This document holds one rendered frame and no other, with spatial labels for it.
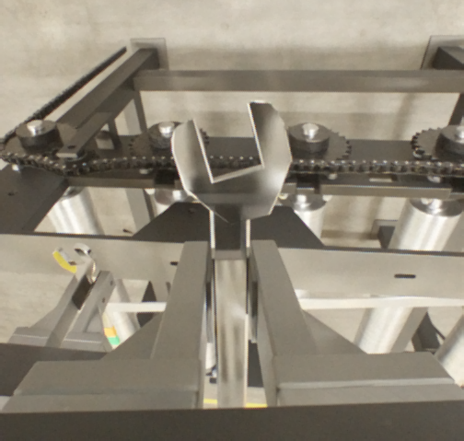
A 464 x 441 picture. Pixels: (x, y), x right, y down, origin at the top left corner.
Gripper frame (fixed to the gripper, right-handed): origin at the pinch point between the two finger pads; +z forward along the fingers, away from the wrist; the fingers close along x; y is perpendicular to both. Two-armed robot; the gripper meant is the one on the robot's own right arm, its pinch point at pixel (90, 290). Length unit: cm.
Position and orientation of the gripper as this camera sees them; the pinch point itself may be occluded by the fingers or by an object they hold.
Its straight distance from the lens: 43.6
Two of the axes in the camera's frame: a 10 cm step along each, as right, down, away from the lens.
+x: -9.9, -0.4, 1.0
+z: 1.0, -6.3, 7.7
